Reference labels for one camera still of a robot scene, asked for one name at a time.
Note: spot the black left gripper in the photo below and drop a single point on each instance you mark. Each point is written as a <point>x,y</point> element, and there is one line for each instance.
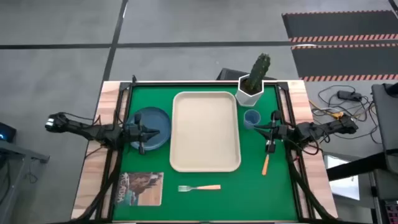
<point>136,133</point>

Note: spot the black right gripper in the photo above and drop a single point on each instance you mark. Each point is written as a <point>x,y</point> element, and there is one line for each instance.
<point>280,132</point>

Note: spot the blue round plate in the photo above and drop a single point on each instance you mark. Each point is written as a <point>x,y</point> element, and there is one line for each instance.
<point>158,118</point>

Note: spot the blue cup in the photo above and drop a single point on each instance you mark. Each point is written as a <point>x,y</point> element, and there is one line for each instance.
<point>251,117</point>

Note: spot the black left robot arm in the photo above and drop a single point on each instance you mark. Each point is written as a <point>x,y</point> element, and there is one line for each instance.
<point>93,130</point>

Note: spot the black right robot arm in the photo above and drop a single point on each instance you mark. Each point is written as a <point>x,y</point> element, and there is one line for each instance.
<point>329,127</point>

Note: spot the beige rectangular tray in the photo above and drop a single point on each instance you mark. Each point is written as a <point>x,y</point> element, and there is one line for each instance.
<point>205,133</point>

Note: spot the white hexagonal plant pot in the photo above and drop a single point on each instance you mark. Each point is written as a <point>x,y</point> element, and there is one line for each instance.
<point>247,99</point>

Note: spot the Acadia landscape postcard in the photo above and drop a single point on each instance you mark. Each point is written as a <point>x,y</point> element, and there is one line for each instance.
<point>140,189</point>

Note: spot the green cactus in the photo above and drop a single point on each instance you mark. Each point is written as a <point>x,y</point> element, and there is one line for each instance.
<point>259,70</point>

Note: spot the black chair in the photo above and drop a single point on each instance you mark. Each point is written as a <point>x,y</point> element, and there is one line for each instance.
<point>230,74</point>

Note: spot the green table mat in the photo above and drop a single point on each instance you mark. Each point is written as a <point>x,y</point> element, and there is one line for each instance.
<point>242,193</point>

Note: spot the black power adapter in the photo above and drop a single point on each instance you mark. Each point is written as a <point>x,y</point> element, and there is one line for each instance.
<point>349,95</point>

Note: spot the black beam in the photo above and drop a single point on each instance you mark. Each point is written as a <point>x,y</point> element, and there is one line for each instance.
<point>354,168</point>

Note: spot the white panel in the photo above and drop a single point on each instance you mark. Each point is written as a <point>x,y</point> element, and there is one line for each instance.
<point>345,188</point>

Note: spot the black hazard-striped floor mat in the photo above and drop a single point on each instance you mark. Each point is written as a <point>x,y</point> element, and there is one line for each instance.
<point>342,60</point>
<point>335,25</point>

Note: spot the grey desk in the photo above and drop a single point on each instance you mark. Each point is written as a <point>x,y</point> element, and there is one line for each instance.
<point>388,124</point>

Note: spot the grey side table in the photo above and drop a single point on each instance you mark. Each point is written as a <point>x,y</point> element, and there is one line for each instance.
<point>18,151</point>

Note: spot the black monitor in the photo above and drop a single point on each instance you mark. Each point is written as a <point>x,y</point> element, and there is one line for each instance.
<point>6,132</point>

